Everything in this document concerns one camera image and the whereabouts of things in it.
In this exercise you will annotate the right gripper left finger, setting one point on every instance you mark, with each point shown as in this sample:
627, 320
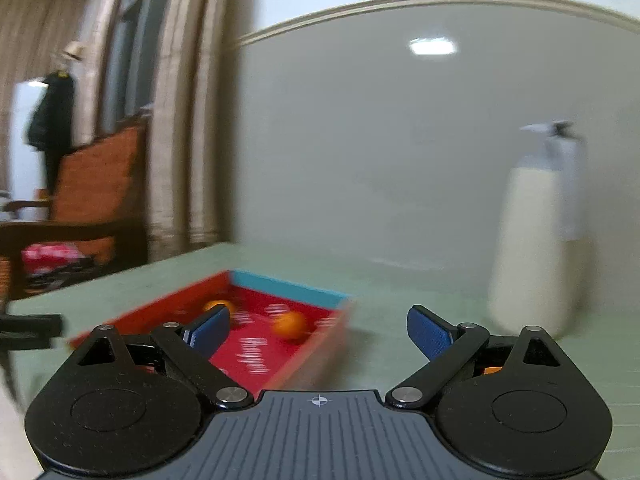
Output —
165, 367

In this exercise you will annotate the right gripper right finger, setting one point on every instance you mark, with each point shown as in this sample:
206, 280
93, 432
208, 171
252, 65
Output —
467, 367

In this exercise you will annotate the small orange mandarin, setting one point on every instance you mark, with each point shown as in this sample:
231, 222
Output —
219, 305
289, 325

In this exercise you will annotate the red patterned cloth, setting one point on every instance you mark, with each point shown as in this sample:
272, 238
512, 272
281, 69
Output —
42, 258

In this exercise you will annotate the red cardboard box tray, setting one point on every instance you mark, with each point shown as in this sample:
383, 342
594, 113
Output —
251, 354

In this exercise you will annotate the white jug with grey lid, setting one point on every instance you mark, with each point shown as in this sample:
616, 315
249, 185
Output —
543, 241

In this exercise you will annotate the wooden armchair orange cushion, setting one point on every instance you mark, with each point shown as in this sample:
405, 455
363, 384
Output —
99, 206

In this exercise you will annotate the white refrigerator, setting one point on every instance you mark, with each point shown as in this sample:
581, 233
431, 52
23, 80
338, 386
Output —
27, 173

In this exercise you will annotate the beige curtain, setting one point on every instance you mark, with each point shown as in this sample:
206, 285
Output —
182, 211

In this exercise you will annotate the dark jacket on hanger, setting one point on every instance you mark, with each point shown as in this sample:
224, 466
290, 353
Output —
50, 129

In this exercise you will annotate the straw hat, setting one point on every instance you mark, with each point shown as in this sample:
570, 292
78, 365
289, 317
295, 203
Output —
74, 50

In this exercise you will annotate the window with dark frame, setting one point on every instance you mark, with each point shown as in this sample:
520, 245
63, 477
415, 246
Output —
130, 66

